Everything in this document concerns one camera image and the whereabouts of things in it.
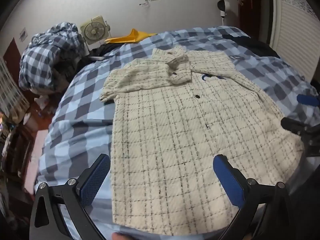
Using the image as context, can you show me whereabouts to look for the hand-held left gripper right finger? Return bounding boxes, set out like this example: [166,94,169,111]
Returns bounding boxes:
[212,154,298,240]

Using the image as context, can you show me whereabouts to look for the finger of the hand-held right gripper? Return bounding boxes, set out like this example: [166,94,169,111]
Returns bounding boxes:
[280,116,320,156]
[297,94,320,108]

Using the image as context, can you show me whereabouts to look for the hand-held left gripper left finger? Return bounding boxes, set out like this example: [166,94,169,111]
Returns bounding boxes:
[29,153,112,240]

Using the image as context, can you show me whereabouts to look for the cream plaid jacket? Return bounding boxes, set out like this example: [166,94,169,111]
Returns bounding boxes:
[99,47,306,230]

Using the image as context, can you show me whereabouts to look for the black cloth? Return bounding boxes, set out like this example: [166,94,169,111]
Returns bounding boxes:
[87,44,125,61]
[222,34,282,59]

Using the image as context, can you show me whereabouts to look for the white slatted panel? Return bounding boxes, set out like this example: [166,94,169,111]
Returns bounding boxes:
[270,0,320,80]

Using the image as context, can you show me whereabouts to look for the blue checked bed cover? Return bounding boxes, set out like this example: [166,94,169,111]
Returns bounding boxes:
[34,25,317,240]

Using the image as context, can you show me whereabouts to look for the dark wooden side table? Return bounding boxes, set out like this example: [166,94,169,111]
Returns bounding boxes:
[0,120,38,205]

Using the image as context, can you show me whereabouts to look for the crumpled white tissue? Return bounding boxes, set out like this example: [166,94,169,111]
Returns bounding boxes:
[34,95,49,110]

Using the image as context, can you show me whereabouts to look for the dark red door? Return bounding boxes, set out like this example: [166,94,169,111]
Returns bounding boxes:
[236,0,260,30]

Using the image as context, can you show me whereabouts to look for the crumpled checked quilt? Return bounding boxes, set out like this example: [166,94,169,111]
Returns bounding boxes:
[19,22,87,92]

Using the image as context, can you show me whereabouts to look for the beige box fan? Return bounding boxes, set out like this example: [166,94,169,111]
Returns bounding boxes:
[80,15,111,46]

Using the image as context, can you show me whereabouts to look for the yellow cloth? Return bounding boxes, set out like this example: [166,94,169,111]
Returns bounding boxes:
[104,28,158,43]

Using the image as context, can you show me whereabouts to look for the dark red cabinet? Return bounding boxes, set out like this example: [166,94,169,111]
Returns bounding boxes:
[4,37,22,65]

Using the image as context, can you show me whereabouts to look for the white wire rack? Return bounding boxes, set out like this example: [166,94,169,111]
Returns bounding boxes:
[0,55,30,117]

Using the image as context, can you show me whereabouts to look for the black and white wall device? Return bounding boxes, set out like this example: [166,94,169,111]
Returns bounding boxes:
[217,0,231,25]

